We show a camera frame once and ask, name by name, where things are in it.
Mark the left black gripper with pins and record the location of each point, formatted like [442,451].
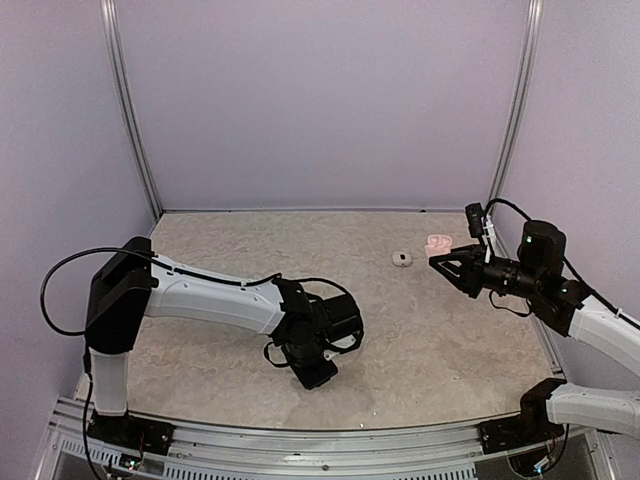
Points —
[310,381]

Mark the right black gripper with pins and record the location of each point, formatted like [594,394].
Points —
[471,255]

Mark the pink round case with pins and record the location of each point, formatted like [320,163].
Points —
[438,244]

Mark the white earbud charging case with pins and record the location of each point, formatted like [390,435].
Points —
[401,259]

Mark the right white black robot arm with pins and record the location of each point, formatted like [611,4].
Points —
[569,308]

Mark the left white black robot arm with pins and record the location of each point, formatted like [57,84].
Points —
[136,283]

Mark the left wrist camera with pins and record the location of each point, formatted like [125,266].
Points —
[343,345]

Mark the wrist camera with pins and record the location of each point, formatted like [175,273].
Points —
[343,345]
[480,225]

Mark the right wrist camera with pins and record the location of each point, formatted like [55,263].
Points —
[480,225]

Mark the right aluminium post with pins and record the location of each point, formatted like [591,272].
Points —
[519,98]

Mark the aluminium post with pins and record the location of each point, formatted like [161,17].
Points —
[109,14]
[519,98]

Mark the front aluminium rail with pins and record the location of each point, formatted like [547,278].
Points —
[208,451]

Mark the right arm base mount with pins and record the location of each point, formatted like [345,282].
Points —
[529,426]

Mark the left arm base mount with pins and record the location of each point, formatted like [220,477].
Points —
[132,432]

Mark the left aluminium post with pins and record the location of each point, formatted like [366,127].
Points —
[109,14]

